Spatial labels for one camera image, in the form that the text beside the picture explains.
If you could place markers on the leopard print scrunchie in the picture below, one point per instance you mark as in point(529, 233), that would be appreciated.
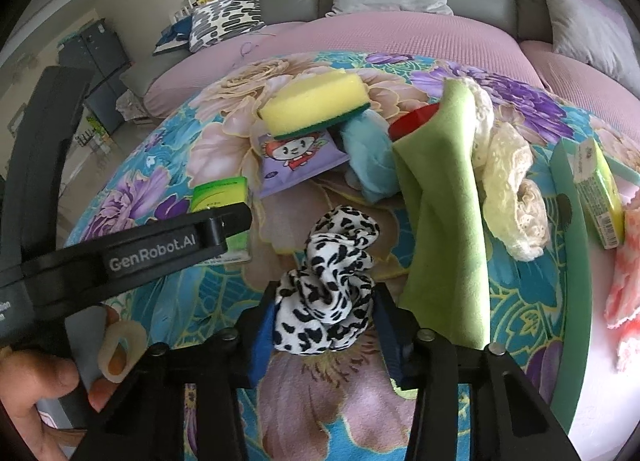
point(325, 291)

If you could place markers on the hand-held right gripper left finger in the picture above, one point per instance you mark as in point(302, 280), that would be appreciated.
point(262, 341)

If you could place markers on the purple cartoon print packet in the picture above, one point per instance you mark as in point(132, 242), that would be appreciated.
point(300, 161)

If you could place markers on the teal tray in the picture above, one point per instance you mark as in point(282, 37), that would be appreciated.
point(575, 291)

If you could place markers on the green tissue pack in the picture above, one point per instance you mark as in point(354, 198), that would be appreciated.
point(220, 193)

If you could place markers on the red object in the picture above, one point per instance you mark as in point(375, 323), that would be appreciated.
point(410, 123)

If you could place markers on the blue book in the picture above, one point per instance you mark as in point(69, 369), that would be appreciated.
point(172, 38)

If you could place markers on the cream lace cloth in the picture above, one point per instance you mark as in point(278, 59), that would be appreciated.
point(510, 181)

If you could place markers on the thin loose thread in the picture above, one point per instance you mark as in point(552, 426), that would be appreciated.
point(247, 46)

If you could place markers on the green cloth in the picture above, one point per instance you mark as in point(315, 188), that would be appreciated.
point(445, 221)

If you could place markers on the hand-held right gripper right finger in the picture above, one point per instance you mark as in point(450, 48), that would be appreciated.
point(387, 336)

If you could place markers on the stack of books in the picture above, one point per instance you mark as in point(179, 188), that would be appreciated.
point(192, 6)

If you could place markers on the black white patterned pillow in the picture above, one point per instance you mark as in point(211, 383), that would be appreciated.
point(225, 16)

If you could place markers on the floral blue blanket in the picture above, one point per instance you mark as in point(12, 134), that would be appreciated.
point(210, 291)

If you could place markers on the light blue cloth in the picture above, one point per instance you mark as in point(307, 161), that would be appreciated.
point(370, 156)

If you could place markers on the yellow green sponge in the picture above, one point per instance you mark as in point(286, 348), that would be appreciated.
point(310, 101)

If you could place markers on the blue-grey cabinet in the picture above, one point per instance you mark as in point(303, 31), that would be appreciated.
point(95, 71)

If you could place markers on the pink fluffy cloth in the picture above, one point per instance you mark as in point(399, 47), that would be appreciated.
point(625, 291)

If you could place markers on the person's left hand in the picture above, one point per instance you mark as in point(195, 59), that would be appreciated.
point(30, 381)

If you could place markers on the green box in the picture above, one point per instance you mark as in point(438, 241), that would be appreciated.
point(92, 128)

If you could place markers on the grey lilac pillow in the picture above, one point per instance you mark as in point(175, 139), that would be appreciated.
point(590, 26)

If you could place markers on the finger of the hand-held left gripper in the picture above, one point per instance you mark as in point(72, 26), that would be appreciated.
point(225, 228)

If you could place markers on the yellow-green tissue pack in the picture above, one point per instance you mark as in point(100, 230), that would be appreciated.
point(600, 191)

